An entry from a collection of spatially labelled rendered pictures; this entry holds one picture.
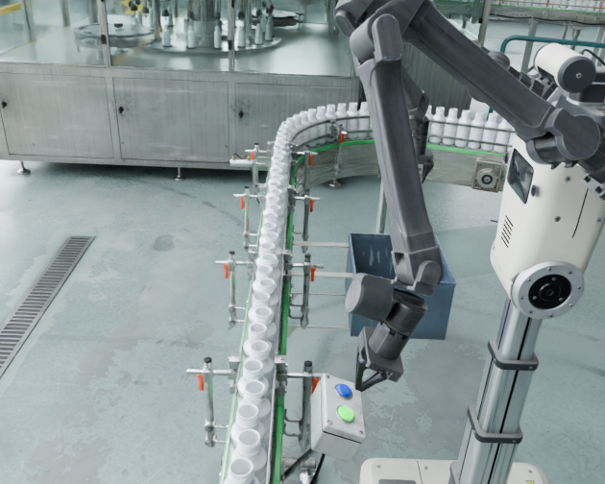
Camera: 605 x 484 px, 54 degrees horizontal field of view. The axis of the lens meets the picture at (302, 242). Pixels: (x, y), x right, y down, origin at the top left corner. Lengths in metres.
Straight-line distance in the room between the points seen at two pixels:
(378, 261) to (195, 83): 2.82
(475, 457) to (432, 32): 1.22
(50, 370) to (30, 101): 2.54
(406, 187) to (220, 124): 3.81
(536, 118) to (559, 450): 1.96
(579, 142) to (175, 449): 2.00
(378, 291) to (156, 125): 3.97
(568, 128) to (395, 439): 1.83
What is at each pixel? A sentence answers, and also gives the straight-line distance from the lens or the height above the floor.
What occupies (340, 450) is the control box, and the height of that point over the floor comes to 1.06.
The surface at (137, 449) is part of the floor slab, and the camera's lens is 2.64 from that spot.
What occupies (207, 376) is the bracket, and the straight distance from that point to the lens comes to 1.27.
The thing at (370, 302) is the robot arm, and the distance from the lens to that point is 0.95.
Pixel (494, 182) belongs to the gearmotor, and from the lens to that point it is 2.84.
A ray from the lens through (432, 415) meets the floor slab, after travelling 2.82.
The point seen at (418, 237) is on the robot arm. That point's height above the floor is 1.47.
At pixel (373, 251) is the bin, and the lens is 2.14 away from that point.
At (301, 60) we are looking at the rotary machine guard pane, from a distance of 4.58.
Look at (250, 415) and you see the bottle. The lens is 1.09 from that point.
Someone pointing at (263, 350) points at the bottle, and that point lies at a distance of 1.19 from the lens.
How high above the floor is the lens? 1.91
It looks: 28 degrees down
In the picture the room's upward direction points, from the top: 3 degrees clockwise
